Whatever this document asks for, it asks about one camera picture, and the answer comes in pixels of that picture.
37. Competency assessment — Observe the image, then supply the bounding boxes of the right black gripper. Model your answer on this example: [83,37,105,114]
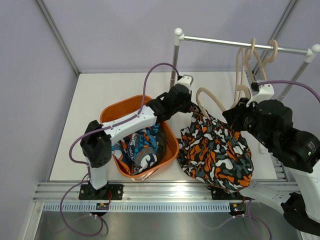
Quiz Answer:
[223,97,275,149]

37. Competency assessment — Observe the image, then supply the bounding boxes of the wooden hanger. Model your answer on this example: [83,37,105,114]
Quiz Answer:
[232,47,251,107]
[195,87,226,119]
[249,37,279,82]

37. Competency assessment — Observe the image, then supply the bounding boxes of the orange black camo shorts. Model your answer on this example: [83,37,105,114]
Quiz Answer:
[176,103,254,193]

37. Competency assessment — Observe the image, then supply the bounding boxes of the blue orange patterned shorts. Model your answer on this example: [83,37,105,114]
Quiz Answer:
[112,124,161,176]

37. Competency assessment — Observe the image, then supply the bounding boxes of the olive green shorts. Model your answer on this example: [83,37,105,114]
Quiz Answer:
[155,126,167,165]

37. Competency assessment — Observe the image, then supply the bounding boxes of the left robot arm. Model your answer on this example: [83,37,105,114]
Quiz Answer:
[80,83,192,200]

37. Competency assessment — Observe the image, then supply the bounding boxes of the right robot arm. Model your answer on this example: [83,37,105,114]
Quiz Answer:
[222,98,320,236]

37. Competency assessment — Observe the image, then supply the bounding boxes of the silver clothes rack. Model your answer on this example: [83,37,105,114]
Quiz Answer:
[169,27,320,101]

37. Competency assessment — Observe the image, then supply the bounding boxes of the orange plastic basket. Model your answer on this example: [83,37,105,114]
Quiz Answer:
[100,95,179,182]

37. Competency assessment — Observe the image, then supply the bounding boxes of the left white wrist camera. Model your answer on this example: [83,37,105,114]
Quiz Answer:
[177,74,194,92]

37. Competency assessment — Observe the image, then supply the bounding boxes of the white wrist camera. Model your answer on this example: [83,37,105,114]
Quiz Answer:
[246,82,275,107]
[177,74,194,92]

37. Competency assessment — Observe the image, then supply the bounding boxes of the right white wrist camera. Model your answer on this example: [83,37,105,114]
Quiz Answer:
[246,82,275,107]

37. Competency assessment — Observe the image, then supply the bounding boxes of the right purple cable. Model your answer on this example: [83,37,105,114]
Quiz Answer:
[251,79,320,105]

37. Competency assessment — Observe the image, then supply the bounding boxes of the purple cable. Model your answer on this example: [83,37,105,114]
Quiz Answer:
[59,62,182,237]
[251,79,320,105]

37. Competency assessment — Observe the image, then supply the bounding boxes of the aluminium mounting rail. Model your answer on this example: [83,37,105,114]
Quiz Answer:
[32,180,305,203]

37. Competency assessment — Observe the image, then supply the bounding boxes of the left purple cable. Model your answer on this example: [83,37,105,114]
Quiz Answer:
[59,62,182,237]

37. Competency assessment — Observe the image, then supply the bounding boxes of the white slotted cable duct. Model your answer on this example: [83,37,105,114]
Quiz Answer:
[43,202,231,213]

